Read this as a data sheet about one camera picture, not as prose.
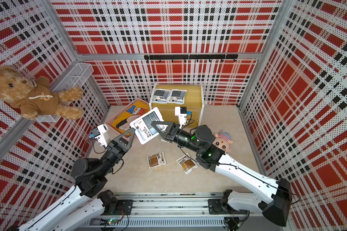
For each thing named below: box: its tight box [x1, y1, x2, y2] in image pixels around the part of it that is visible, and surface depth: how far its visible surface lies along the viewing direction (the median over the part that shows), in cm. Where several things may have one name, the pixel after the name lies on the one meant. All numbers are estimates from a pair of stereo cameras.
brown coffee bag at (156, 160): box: [146, 151, 167, 170], surface depth 90 cm
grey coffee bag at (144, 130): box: [130, 107, 165, 145], surface depth 54 cm
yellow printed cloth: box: [110, 100, 150, 133], surface depth 109 cm
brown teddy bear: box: [0, 64, 85, 121], surface depth 56 cm
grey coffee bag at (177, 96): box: [167, 89, 188, 105], surface depth 80 cm
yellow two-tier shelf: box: [149, 82, 205, 128], surface depth 79 cm
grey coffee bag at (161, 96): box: [152, 88, 172, 104], surface depth 81 cm
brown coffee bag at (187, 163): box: [175, 152, 199, 175], surface depth 89 cm
